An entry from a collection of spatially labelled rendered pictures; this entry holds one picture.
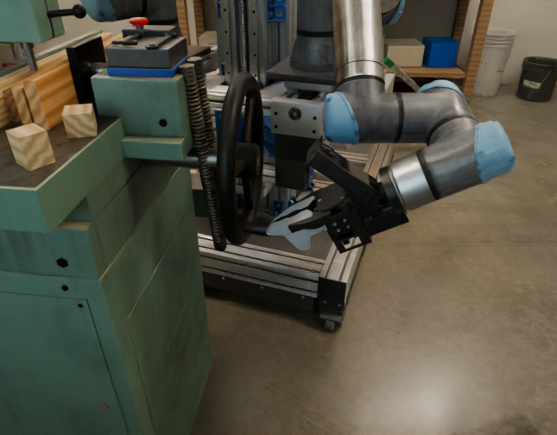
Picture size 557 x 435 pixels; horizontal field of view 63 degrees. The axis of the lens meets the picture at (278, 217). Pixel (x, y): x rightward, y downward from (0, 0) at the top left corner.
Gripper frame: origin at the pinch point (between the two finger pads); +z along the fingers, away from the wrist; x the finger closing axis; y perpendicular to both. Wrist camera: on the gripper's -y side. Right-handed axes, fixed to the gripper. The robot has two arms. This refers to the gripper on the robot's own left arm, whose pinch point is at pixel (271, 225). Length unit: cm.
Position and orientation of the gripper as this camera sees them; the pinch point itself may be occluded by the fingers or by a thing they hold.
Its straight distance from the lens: 71.9
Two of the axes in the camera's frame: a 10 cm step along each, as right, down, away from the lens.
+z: -8.6, 3.6, 3.6
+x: 1.3, -5.4, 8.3
